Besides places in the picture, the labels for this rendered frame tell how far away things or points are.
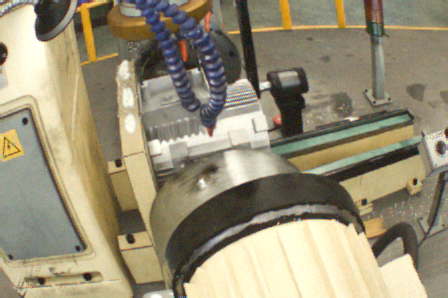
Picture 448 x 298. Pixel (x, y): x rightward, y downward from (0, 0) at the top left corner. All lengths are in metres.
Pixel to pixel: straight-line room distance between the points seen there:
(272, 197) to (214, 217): 0.04
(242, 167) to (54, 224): 0.35
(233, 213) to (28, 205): 0.52
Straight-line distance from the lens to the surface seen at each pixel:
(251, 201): 0.41
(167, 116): 0.92
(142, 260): 1.03
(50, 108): 0.74
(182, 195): 0.74
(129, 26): 0.80
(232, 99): 0.96
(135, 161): 0.84
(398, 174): 1.19
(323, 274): 0.37
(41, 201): 0.85
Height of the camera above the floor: 1.65
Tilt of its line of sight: 39 degrees down
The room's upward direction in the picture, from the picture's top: 9 degrees counter-clockwise
